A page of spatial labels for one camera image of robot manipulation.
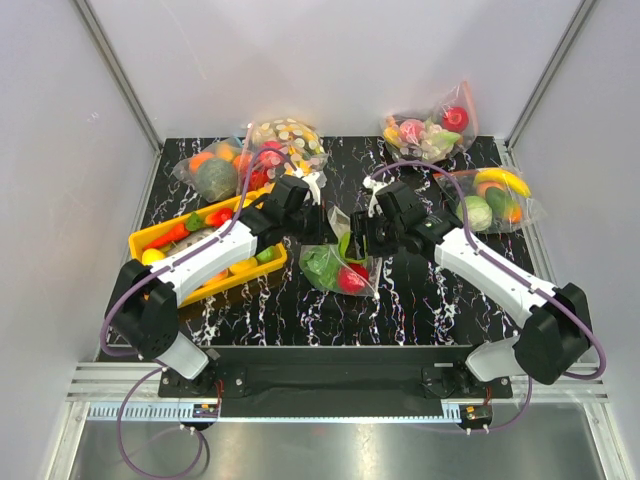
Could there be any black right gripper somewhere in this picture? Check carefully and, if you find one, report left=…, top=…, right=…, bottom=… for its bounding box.
left=344, top=210, right=404, bottom=261

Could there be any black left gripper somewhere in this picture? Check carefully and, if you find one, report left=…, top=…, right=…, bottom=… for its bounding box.
left=283, top=199, right=338, bottom=246

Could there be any green fake apple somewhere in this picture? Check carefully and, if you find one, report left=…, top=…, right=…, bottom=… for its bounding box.
left=338, top=232, right=356, bottom=258

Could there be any clear zip top bag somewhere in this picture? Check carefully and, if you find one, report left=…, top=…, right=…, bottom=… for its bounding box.
left=299, top=207, right=383, bottom=299

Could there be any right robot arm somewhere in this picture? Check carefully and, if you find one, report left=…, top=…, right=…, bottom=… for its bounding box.
left=347, top=178, right=595, bottom=397

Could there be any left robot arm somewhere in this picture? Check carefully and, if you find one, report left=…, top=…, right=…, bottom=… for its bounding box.
left=104, top=172, right=337, bottom=396

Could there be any green fake lettuce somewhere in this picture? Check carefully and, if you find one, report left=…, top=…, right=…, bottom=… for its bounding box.
left=300, top=245, right=343, bottom=292

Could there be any green fake bitter gourd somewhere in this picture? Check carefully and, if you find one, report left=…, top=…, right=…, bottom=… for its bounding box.
left=255, top=246, right=276, bottom=264

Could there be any yellow fake pear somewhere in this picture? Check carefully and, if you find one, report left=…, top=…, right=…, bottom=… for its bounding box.
left=229, top=257, right=259, bottom=276

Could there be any polka dot zip bag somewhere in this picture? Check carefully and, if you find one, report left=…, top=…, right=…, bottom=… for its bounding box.
left=233, top=117, right=328, bottom=192

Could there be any pink yellow fake peach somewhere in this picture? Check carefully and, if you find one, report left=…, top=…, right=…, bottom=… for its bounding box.
left=203, top=269, right=229, bottom=287

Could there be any red wax apple fake fruit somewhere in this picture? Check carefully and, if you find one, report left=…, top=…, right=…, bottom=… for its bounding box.
left=204, top=208, right=234, bottom=229

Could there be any far right dotted bag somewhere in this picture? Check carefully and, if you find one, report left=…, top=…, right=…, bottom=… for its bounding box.
left=383, top=116, right=463, bottom=163

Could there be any clear bag with melon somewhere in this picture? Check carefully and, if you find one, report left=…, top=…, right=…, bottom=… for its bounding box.
left=172, top=137, right=243, bottom=203

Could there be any grey fake fish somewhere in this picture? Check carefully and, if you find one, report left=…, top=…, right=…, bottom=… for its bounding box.
left=169, top=227, right=216, bottom=255

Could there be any orange fake carrot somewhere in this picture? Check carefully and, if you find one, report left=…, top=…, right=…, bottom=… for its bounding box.
left=143, top=213, right=205, bottom=250

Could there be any right bag with banana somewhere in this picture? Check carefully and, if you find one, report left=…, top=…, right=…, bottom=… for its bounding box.
left=434, top=167, right=545, bottom=234

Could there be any clear bag with red fruit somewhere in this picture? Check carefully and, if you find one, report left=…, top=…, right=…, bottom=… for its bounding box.
left=435, top=80, right=479, bottom=152

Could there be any yellow fake mango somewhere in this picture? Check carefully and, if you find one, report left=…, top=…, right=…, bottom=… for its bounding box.
left=140, top=248, right=166, bottom=266

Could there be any yellow plastic tray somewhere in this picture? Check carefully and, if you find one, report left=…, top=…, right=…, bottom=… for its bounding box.
left=129, top=192, right=288, bottom=308

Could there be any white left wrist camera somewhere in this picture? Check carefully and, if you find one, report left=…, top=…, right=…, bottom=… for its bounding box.
left=302, top=171, right=327, bottom=205

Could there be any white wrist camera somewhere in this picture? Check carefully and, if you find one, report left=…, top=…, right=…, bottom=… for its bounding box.
left=362, top=176, right=388, bottom=218
left=302, top=171, right=327, bottom=205

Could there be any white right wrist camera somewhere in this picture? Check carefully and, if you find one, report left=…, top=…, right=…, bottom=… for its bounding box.
left=362, top=176, right=388, bottom=218

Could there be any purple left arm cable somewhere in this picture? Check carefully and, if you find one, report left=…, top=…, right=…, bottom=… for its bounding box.
left=99, top=147, right=306, bottom=477

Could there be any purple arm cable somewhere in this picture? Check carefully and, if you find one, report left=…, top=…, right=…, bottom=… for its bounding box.
left=99, top=147, right=306, bottom=477
left=367, top=160, right=607, bottom=435

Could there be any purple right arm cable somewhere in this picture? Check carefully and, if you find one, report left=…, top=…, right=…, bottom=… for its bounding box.
left=367, top=160, right=607, bottom=435

